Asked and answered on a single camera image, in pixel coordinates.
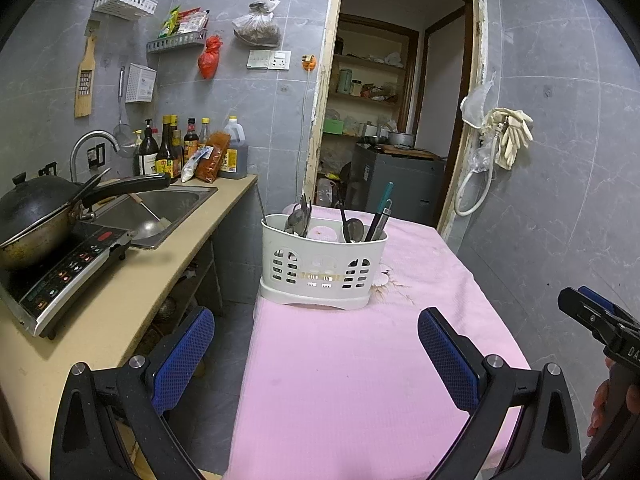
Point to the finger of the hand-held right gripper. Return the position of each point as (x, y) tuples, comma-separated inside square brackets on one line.
[(580, 307), (597, 297)]

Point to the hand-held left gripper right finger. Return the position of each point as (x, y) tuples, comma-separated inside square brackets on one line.
[(447, 360)]

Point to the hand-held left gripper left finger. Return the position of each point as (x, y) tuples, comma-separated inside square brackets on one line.
[(185, 355)]

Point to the steel peeler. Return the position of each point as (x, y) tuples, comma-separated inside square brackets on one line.
[(381, 220)]

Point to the white plastic utensil holder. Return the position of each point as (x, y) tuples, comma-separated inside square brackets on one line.
[(320, 270)]

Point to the silver metal chopstick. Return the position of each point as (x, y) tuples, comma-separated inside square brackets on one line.
[(260, 205)]

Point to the metal fork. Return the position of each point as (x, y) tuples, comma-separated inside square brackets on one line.
[(306, 205)]

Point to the person's right hand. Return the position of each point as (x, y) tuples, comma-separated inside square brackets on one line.
[(600, 400)]

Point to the beige kitchen counter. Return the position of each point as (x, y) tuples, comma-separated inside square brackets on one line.
[(150, 280)]

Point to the pink floral table cloth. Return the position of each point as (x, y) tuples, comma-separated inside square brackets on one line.
[(350, 385)]

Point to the metal ladle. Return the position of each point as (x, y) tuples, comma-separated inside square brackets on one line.
[(147, 227)]

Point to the induction cooker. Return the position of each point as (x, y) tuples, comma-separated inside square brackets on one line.
[(75, 265)]

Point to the steel sink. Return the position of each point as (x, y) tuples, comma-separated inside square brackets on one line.
[(172, 200)]

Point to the clear plastic bag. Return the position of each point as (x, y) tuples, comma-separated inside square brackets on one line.
[(482, 157)]

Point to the grey cabinet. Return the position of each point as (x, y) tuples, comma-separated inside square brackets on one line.
[(395, 185)]

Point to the cream rubber gloves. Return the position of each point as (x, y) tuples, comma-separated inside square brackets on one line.
[(510, 132)]

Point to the white seasoning packet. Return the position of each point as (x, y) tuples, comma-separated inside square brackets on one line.
[(191, 166)]

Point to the red chili powder bag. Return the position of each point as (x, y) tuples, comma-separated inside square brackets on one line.
[(212, 157)]

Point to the yellow cap sauce bottle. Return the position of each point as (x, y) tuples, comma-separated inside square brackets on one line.
[(176, 152), (164, 155)]

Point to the dark pump bottle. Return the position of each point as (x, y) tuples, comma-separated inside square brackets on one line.
[(148, 154)]

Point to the wooden cutting board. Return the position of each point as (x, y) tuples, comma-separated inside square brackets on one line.
[(407, 152)]

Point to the dark cap sauce bottle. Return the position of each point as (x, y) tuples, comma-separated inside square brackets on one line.
[(190, 142)]

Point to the large oil jug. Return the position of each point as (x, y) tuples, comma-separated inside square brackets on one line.
[(236, 147)]

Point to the black wok lid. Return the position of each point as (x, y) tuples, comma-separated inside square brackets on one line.
[(30, 205)]

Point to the yellow cap clear bottle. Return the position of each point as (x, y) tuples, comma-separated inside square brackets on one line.
[(203, 132)]

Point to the metal pot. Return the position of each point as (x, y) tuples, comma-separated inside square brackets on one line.
[(400, 138)]

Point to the white mesh bag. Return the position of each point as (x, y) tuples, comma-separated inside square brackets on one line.
[(475, 105)]

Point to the metal skimmer strainer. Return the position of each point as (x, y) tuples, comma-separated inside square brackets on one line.
[(124, 132)]

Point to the metal faucet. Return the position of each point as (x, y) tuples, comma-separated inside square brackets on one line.
[(92, 135)]

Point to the green box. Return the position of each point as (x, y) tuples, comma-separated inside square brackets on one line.
[(332, 126)]

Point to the wooden grater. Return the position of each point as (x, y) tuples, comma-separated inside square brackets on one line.
[(85, 82)]

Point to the green jar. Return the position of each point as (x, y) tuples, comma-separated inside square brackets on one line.
[(345, 82)]

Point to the red plastic bag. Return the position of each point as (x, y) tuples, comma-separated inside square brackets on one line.
[(209, 58)]

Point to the wooden pantry shelf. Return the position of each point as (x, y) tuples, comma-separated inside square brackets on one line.
[(370, 66)]

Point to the orange plug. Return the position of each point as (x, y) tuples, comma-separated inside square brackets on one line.
[(308, 61)]

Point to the yellow green seasoning packet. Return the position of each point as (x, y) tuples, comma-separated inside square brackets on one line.
[(171, 22)]

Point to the red seasoning packets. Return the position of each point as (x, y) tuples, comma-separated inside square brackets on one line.
[(194, 20)]

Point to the hanging clear bag dried goods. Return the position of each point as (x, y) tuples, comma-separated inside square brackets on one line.
[(257, 25)]

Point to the black wall socket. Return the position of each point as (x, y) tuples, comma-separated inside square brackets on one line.
[(47, 167), (97, 154)]

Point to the white wall box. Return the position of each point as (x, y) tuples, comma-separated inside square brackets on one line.
[(140, 83)]

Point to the white wall switch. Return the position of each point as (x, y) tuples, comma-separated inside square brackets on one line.
[(259, 59)]

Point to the white wall socket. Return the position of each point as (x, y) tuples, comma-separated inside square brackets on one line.
[(280, 59)]

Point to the metal wall rack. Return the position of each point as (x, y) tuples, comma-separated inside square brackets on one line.
[(175, 43)]

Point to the worn wooden door frame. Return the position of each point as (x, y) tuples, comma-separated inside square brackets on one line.
[(322, 60)]

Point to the white plastic wall basket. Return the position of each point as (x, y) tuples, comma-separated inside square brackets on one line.
[(125, 1)]

